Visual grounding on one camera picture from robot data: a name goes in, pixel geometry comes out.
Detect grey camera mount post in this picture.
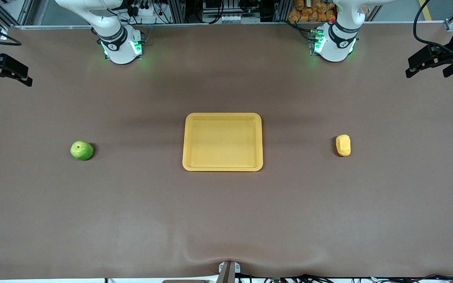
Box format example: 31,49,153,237
218,261,241,283

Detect grey aluminium edge rail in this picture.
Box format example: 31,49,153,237
12,22,449,30

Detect white power strip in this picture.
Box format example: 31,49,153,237
130,0,161,24

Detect brown table cloth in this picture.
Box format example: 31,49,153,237
0,24,453,280

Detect yellow potato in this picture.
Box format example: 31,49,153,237
335,134,352,157

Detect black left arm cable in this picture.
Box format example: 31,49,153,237
413,0,453,53

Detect green apple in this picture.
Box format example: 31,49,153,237
70,140,94,161

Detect orange packaged goods pile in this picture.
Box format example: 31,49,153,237
288,0,338,22

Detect yellow plastic tray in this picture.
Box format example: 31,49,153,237
182,113,263,172

